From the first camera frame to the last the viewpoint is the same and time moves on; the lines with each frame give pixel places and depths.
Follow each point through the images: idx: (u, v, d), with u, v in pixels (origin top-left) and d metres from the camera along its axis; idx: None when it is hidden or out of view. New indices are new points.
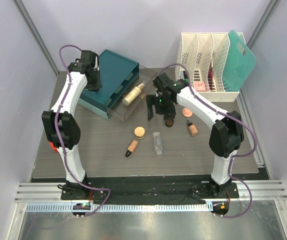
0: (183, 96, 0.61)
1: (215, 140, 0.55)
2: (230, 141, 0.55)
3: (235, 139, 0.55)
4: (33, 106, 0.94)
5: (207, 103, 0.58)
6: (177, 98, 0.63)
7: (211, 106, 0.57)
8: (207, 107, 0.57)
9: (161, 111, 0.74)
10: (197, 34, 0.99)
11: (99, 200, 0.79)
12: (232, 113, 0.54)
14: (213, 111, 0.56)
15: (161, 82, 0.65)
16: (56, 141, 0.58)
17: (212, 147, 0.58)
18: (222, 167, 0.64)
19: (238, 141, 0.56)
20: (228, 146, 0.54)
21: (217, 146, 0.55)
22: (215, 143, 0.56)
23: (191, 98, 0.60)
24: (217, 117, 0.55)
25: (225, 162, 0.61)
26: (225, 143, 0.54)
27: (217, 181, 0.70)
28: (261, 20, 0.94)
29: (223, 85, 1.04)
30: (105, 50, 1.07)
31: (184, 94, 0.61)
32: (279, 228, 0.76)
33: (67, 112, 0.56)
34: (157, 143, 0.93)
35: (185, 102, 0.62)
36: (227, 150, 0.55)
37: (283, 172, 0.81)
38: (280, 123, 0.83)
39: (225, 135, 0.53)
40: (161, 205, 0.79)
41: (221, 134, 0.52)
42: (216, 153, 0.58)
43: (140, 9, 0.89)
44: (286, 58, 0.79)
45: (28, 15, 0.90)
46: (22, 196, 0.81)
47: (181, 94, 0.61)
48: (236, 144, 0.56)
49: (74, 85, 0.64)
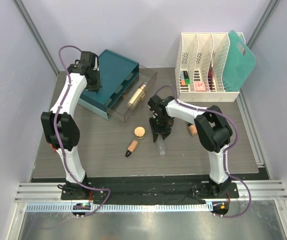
0: (170, 106, 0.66)
1: (202, 135, 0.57)
2: (217, 135, 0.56)
3: (223, 132, 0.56)
4: (33, 106, 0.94)
5: (187, 104, 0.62)
6: (167, 110, 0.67)
7: (192, 106, 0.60)
8: (188, 108, 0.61)
9: (162, 132, 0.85)
10: (197, 34, 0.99)
11: (99, 200, 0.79)
12: (211, 107, 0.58)
14: (194, 109, 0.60)
15: (153, 102, 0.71)
16: (55, 142, 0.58)
17: (203, 145, 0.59)
18: (216, 164, 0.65)
19: (226, 134, 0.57)
20: (216, 140, 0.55)
21: (206, 141, 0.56)
22: (203, 139, 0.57)
23: (175, 106, 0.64)
24: (198, 113, 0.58)
25: (218, 158, 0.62)
26: (212, 136, 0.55)
27: (217, 180, 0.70)
28: (261, 20, 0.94)
29: (223, 85, 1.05)
30: (105, 50, 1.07)
31: (170, 103, 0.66)
32: (279, 228, 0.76)
33: (67, 113, 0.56)
34: (159, 143, 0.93)
35: (173, 111, 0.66)
36: (216, 143, 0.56)
37: (283, 172, 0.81)
38: (280, 123, 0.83)
39: (208, 127, 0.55)
40: (161, 205, 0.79)
41: (202, 125, 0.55)
42: (208, 149, 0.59)
43: (140, 9, 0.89)
44: (286, 58, 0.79)
45: (28, 15, 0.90)
46: (22, 196, 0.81)
47: (168, 105, 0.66)
48: (225, 137, 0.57)
49: (74, 86, 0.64)
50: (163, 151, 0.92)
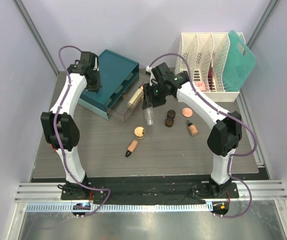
0: (184, 92, 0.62)
1: (214, 138, 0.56)
2: (228, 141, 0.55)
3: (234, 139, 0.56)
4: (33, 106, 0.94)
5: (209, 102, 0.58)
6: (178, 93, 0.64)
7: (213, 106, 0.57)
8: (208, 106, 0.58)
9: (155, 103, 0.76)
10: (197, 34, 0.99)
11: (99, 200, 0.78)
12: (233, 113, 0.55)
14: (214, 110, 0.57)
15: (161, 73, 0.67)
16: (55, 143, 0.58)
17: (209, 144, 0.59)
18: (221, 167, 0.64)
19: (236, 141, 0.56)
20: (226, 145, 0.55)
21: (216, 144, 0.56)
22: (214, 142, 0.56)
23: (191, 94, 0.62)
24: (218, 117, 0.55)
25: (224, 161, 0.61)
26: (224, 142, 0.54)
27: (217, 181, 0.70)
28: (261, 20, 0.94)
29: (223, 85, 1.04)
30: (105, 50, 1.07)
31: (184, 89, 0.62)
32: (279, 228, 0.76)
33: (66, 113, 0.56)
34: (148, 112, 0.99)
35: (187, 99, 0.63)
36: (225, 148, 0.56)
37: (283, 172, 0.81)
38: (280, 123, 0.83)
39: (224, 134, 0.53)
40: (161, 205, 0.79)
41: (220, 133, 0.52)
42: (213, 150, 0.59)
43: (140, 9, 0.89)
44: (286, 58, 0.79)
45: (28, 15, 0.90)
46: (22, 196, 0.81)
47: (181, 90, 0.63)
48: (235, 143, 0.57)
49: (73, 86, 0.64)
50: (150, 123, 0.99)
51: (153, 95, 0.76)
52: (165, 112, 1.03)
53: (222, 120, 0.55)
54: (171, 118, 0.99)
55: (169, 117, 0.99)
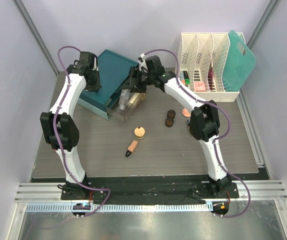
0: (169, 86, 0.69)
1: (193, 125, 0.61)
2: (207, 127, 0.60)
3: (212, 125, 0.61)
4: (33, 105, 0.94)
5: (189, 92, 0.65)
6: (165, 88, 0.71)
7: (192, 95, 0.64)
8: (188, 96, 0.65)
9: (137, 87, 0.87)
10: (197, 34, 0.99)
11: (99, 200, 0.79)
12: (209, 101, 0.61)
14: (193, 99, 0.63)
15: (153, 67, 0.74)
16: (54, 143, 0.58)
17: (191, 131, 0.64)
18: (209, 156, 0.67)
19: (215, 127, 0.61)
20: (205, 131, 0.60)
21: (195, 130, 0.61)
22: (194, 127, 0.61)
23: (175, 87, 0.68)
24: (196, 104, 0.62)
25: (209, 148, 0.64)
26: (202, 128, 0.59)
27: (214, 177, 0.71)
28: (261, 20, 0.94)
29: (223, 85, 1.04)
30: (105, 50, 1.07)
31: (169, 83, 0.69)
32: (279, 228, 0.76)
33: (66, 113, 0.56)
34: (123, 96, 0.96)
35: (171, 91, 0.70)
36: (204, 134, 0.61)
37: (283, 172, 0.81)
38: (280, 123, 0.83)
39: (202, 120, 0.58)
40: (161, 205, 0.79)
41: (198, 118, 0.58)
42: (196, 137, 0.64)
43: (140, 9, 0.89)
44: (286, 58, 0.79)
45: (28, 15, 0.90)
46: (22, 196, 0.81)
47: (167, 84, 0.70)
48: (213, 130, 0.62)
49: (73, 86, 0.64)
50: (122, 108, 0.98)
51: (138, 80, 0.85)
52: (165, 112, 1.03)
53: (200, 106, 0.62)
54: (171, 118, 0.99)
55: (170, 117, 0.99)
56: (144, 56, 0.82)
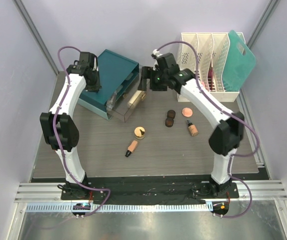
0: (189, 89, 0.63)
1: (216, 137, 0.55)
2: (230, 141, 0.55)
3: (236, 139, 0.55)
4: (33, 105, 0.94)
5: (213, 100, 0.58)
6: (182, 90, 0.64)
7: (217, 105, 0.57)
8: (212, 105, 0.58)
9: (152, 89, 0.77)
10: (197, 34, 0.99)
11: (99, 199, 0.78)
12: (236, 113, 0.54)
14: (218, 110, 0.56)
15: (167, 65, 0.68)
16: (53, 143, 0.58)
17: (211, 142, 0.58)
18: (220, 165, 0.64)
19: (237, 142, 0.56)
20: (227, 146, 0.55)
21: (217, 142, 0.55)
22: (216, 141, 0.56)
23: (196, 92, 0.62)
24: (222, 116, 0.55)
25: (225, 161, 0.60)
26: (225, 142, 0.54)
27: (217, 180, 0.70)
28: (261, 20, 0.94)
29: (223, 85, 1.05)
30: (105, 51, 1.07)
31: (189, 86, 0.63)
32: (279, 228, 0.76)
33: (66, 113, 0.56)
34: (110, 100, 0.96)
35: (190, 95, 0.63)
36: (226, 149, 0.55)
37: (283, 172, 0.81)
38: (280, 123, 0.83)
39: (227, 134, 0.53)
40: (161, 205, 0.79)
41: (224, 133, 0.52)
42: (214, 149, 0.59)
43: (140, 9, 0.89)
44: (286, 58, 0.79)
45: (28, 15, 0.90)
46: (22, 196, 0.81)
47: (186, 86, 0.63)
48: (236, 144, 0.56)
49: (72, 87, 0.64)
50: (110, 108, 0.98)
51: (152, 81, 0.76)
52: (165, 112, 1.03)
53: (225, 119, 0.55)
54: (171, 118, 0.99)
55: (170, 117, 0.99)
56: (157, 52, 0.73)
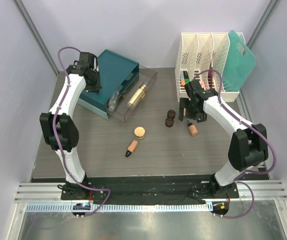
0: (210, 104, 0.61)
1: (233, 150, 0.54)
2: (250, 156, 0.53)
3: (257, 154, 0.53)
4: (33, 106, 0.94)
5: (231, 111, 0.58)
6: (204, 106, 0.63)
7: (236, 116, 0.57)
8: (231, 116, 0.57)
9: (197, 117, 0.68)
10: (197, 34, 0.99)
11: (99, 200, 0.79)
12: (257, 126, 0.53)
14: (237, 120, 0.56)
15: (192, 89, 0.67)
16: (53, 144, 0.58)
17: (230, 158, 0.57)
18: (229, 174, 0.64)
19: (259, 158, 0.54)
20: (247, 161, 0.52)
21: (235, 156, 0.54)
22: (235, 155, 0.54)
23: (217, 106, 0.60)
24: (240, 126, 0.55)
25: (236, 172, 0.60)
26: (244, 156, 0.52)
27: (219, 182, 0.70)
28: (261, 20, 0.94)
29: (223, 85, 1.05)
30: (105, 51, 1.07)
31: (210, 100, 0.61)
32: (279, 228, 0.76)
33: (66, 114, 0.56)
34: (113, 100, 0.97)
35: (210, 109, 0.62)
36: (246, 165, 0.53)
37: (283, 172, 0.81)
38: (280, 123, 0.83)
39: (245, 147, 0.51)
40: (161, 205, 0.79)
41: (241, 144, 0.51)
42: (234, 165, 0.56)
43: (140, 9, 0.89)
44: (286, 58, 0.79)
45: (29, 15, 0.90)
46: (22, 196, 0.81)
47: (208, 101, 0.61)
48: (258, 161, 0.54)
49: (72, 87, 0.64)
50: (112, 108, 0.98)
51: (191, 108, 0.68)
52: (165, 112, 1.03)
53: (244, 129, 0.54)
54: (171, 118, 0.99)
55: (170, 118, 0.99)
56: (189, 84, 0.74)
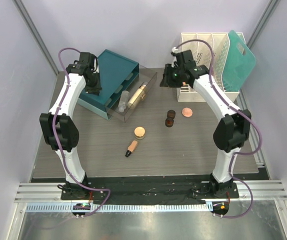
0: (200, 83, 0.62)
1: (219, 131, 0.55)
2: (234, 138, 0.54)
3: (241, 137, 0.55)
4: (33, 105, 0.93)
5: (220, 94, 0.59)
6: (194, 83, 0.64)
7: (225, 100, 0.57)
8: (220, 100, 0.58)
9: (173, 84, 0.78)
10: (197, 34, 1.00)
11: (99, 199, 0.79)
12: (244, 111, 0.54)
14: (225, 104, 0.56)
15: (183, 60, 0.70)
16: (53, 144, 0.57)
17: (216, 139, 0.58)
18: (222, 164, 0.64)
19: (242, 140, 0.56)
20: (231, 143, 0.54)
21: (220, 138, 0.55)
22: (219, 136, 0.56)
23: (207, 86, 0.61)
24: (227, 110, 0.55)
25: (226, 158, 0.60)
26: (229, 138, 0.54)
27: (218, 179, 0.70)
28: (261, 20, 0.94)
29: (223, 85, 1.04)
30: (105, 50, 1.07)
31: (201, 80, 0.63)
32: (279, 228, 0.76)
33: (65, 114, 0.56)
34: (125, 105, 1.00)
35: (201, 89, 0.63)
36: (229, 145, 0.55)
37: (283, 172, 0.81)
38: (280, 122, 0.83)
39: (231, 131, 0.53)
40: (161, 205, 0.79)
41: (227, 128, 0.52)
42: (218, 146, 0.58)
43: (141, 9, 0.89)
44: (286, 58, 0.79)
45: (29, 15, 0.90)
46: (22, 196, 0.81)
47: (198, 80, 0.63)
48: (241, 142, 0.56)
49: (72, 87, 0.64)
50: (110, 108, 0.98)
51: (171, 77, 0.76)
52: (164, 112, 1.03)
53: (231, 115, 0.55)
54: (171, 118, 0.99)
55: (170, 118, 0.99)
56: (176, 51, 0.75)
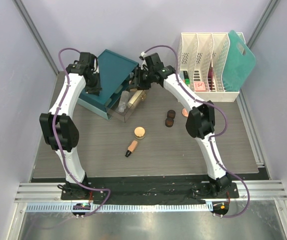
0: (169, 82, 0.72)
1: (190, 122, 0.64)
2: (203, 126, 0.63)
3: (209, 124, 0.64)
4: (33, 105, 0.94)
5: (186, 89, 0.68)
6: (164, 83, 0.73)
7: (191, 94, 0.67)
8: (187, 95, 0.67)
9: (143, 86, 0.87)
10: (197, 34, 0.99)
11: (99, 199, 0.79)
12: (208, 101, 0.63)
14: (192, 98, 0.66)
15: (152, 62, 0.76)
16: (53, 144, 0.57)
17: (189, 129, 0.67)
18: (206, 155, 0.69)
19: (210, 126, 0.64)
20: (201, 130, 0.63)
21: (192, 127, 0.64)
22: (191, 126, 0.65)
23: (175, 84, 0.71)
24: (194, 103, 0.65)
25: (206, 146, 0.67)
26: (198, 126, 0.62)
27: (213, 177, 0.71)
28: (261, 20, 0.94)
29: (223, 85, 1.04)
30: (105, 50, 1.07)
31: (170, 79, 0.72)
32: (279, 228, 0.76)
33: (65, 114, 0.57)
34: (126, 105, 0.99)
35: (170, 87, 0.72)
36: (200, 132, 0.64)
37: (283, 172, 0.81)
38: (280, 123, 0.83)
39: (199, 119, 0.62)
40: (161, 205, 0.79)
41: (195, 117, 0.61)
42: (193, 136, 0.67)
43: (140, 9, 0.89)
44: (286, 58, 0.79)
45: (29, 15, 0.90)
46: (22, 196, 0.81)
47: (167, 80, 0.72)
48: (209, 129, 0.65)
49: (72, 87, 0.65)
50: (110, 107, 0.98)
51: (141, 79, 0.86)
52: (164, 112, 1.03)
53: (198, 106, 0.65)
54: (171, 118, 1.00)
55: (169, 118, 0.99)
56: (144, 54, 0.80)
